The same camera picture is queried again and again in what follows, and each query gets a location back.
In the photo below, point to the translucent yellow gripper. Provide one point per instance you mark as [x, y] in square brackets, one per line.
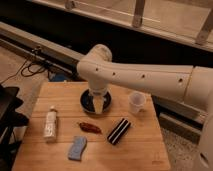
[98, 103]

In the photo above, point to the dried red chili pepper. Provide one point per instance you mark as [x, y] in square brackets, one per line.
[87, 127]

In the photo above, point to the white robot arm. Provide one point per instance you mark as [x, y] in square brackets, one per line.
[190, 85]

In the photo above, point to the dark blue ceramic bowl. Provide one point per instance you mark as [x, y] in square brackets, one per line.
[86, 101]

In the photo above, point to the translucent plastic measuring cup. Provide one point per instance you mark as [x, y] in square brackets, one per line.
[136, 102]

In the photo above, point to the black white striped block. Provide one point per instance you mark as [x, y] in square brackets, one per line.
[118, 131]

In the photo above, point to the blue floor object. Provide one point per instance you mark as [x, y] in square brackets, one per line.
[58, 78]

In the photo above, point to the blue sponge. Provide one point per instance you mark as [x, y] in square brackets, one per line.
[77, 148]

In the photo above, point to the white tube bottle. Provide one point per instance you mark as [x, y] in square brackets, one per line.
[50, 127]

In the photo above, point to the black chair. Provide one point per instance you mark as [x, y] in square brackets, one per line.
[9, 119]

